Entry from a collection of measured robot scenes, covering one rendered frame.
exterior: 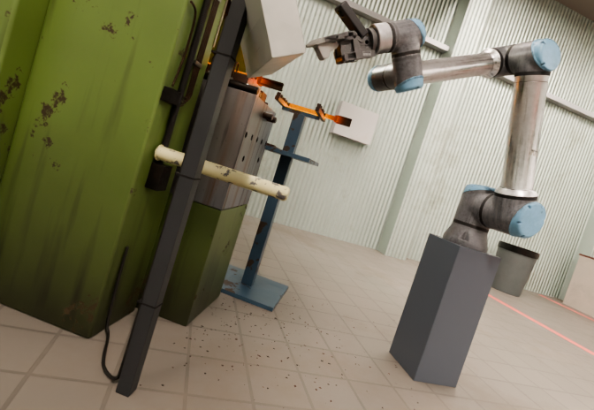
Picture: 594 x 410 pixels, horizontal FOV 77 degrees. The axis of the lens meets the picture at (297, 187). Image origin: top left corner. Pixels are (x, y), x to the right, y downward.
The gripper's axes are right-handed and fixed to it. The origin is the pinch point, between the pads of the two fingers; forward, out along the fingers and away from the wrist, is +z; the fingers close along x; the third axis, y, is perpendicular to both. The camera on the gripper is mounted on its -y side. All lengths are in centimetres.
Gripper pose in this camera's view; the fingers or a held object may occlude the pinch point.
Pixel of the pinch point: (309, 42)
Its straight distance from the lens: 118.0
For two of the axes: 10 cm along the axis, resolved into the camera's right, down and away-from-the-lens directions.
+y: 2.0, 9.6, 2.1
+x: -2.8, -1.5, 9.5
